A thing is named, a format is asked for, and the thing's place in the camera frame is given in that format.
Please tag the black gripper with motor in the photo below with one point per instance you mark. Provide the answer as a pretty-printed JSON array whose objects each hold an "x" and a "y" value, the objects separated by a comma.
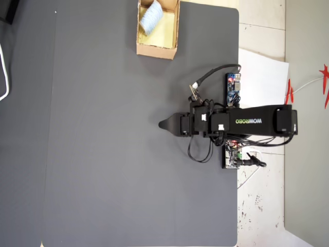
[{"x": 186, "y": 124}]

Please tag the light blue cloth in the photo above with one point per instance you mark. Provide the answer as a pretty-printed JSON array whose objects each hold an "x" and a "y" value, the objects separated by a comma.
[{"x": 151, "y": 16}]

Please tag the black WOWROBO robot arm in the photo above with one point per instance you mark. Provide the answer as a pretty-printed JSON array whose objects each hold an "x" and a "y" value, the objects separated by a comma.
[{"x": 257, "y": 124}]

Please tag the open cardboard box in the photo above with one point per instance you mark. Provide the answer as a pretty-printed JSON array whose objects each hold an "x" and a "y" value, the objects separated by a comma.
[{"x": 155, "y": 52}]

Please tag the yellow paper box liner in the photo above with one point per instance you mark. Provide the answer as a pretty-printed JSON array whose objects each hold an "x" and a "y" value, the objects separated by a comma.
[{"x": 165, "y": 36}]

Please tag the black box-shaped object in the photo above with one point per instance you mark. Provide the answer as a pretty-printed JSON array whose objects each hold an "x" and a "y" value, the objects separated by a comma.
[{"x": 7, "y": 10}]

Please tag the motor controller board green terminal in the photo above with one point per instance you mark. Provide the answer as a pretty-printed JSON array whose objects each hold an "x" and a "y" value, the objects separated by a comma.
[{"x": 231, "y": 159}]

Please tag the blue USB circuit board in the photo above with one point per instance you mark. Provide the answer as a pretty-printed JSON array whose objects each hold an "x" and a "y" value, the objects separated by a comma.
[{"x": 232, "y": 87}]

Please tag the grey table mat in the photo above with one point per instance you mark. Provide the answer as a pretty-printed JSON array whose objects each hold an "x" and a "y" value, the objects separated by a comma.
[{"x": 102, "y": 154}]

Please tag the black power plug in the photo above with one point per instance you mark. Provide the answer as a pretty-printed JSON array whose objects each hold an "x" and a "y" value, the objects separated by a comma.
[{"x": 248, "y": 162}]

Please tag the white paper sheet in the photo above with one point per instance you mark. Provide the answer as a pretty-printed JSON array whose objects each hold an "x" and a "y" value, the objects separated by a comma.
[{"x": 262, "y": 82}]

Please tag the black camera circuit board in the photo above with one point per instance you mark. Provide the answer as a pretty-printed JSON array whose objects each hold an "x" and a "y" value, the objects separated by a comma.
[{"x": 196, "y": 93}]

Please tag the white curved frame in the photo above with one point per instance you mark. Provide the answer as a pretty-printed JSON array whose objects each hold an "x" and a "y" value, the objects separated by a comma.
[{"x": 7, "y": 85}]

